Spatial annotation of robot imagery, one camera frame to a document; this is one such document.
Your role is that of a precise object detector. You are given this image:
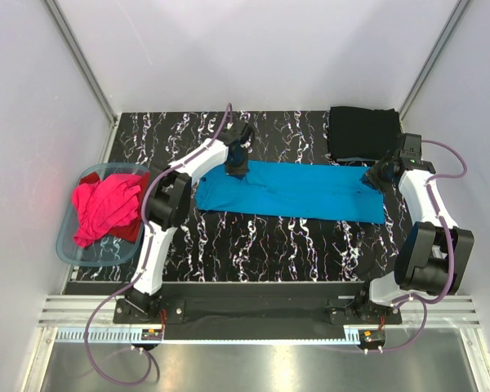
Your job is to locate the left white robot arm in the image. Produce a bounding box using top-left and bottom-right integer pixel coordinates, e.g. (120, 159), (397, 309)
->
(117, 122), (255, 321)

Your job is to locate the folded black t shirt stack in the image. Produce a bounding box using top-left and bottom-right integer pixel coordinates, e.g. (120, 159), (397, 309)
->
(327, 106), (401, 161)

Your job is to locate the aluminium rail frame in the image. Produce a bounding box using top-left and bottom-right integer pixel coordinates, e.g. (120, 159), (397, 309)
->
(38, 296), (480, 345)

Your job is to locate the clear blue plastic basket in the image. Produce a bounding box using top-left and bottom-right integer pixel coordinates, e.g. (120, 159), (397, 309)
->
(56, 163), (149, 268)

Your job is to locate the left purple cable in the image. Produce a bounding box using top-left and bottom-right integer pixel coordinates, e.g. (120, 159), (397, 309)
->
(82, 102), (234, 387)

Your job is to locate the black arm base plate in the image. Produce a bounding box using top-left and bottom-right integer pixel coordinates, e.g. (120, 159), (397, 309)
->
(114, 282), (402, 326)

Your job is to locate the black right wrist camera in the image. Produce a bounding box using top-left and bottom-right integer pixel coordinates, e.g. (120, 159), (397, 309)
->
(394, 133), (422, 161)

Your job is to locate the blue t shirt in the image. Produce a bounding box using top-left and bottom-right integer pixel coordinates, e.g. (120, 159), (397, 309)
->
(196, 161), (385, 224)

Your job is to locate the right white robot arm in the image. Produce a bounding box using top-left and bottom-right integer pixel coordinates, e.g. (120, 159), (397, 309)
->
(352, 158), (474, 322)

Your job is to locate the pink t shirt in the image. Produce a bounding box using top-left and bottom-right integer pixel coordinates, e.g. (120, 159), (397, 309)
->
(72, 172), (143, 248)

